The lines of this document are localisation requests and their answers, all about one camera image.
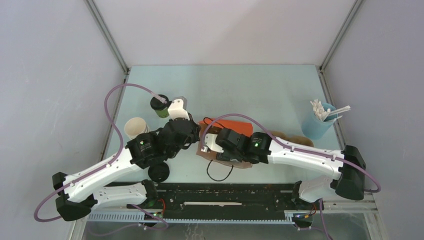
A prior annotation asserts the orange paper bag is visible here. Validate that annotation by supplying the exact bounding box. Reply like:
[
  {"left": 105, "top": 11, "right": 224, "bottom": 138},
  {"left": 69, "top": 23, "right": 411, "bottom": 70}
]
[{"left": 195, "top": 116, "right": 254, "bottom": 182}]

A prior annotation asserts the black coffee cup lid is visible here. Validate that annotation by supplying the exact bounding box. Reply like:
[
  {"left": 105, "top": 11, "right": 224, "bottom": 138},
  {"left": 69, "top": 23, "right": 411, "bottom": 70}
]
[{"left": 150, "top": 94, "right": 171, "bottom": 111}]

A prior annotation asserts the brown pulp cup carrier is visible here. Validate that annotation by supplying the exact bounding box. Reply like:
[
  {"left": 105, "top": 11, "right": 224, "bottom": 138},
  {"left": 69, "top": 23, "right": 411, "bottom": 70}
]
[{"left": 270, "top": 131, "right": 314, "bottom": 147}]

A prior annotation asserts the green paper coffee cup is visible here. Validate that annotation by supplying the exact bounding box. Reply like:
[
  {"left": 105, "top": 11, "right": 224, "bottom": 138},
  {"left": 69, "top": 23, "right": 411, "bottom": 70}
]
[{"left": 155, "top": 107, "right": 169, "bottom": 119}]

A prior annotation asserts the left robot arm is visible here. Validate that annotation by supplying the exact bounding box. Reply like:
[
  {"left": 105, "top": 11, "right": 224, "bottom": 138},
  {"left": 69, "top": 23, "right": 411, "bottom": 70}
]
[{"left": 52, "top": 118, "right": 201, "bottom": 222}]

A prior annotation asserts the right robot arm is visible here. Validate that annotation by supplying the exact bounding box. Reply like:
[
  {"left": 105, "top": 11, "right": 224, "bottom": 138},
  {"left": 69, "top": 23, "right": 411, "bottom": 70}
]
[{"left": 204, "top": 128, "right": 366, "bottom": 209}]

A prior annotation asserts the stack of black lids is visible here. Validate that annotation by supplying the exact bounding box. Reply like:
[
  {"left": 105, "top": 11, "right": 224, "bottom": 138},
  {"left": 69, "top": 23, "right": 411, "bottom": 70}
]
[{"left": 147, "top": 162, "right": 170, "bottom": 183}]

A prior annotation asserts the stack of paper cups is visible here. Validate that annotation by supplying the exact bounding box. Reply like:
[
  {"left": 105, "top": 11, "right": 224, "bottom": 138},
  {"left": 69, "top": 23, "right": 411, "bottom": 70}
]
[{"left": 123, "top": 117, "right": 151, "bottom": 140}]

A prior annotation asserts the blue cup of stirrers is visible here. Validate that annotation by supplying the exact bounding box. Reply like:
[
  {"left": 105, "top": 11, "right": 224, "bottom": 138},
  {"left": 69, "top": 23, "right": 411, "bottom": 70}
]
[{"left": 301, "top": 99, "right": 352, "bottom": 140}]

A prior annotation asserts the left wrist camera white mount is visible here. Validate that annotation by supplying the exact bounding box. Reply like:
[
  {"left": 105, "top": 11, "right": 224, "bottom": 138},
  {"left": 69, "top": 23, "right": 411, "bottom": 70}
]
[{"left": 167, "top": 96, "right": 190, "bottom": 120}]

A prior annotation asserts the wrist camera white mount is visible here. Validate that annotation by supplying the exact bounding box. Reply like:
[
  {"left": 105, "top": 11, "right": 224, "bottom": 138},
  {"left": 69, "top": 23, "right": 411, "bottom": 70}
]
[
  {"left": 167, "top": 96, "right": 190, "bottom": 120},
  {"left": 200, "top": 133, "right": 224, "bottom": 153}
]

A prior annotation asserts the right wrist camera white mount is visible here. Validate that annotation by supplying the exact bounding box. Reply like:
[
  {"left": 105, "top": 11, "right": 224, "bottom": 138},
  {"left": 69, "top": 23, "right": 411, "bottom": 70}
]
[{"left": 200, "top": 133, "right": 224, "bottom": 153}]

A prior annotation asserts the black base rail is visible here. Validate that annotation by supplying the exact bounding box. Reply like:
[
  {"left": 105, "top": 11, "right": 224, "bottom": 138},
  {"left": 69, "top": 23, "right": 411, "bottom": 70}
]
[{"left": 139, "top": 183, "right": 322, "bottom": 222}]

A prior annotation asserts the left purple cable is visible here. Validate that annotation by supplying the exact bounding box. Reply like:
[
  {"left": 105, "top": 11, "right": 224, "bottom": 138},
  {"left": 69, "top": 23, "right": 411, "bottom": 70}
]
[{"left": 33, "top": 83, "right": 170, "bottom": 233}]

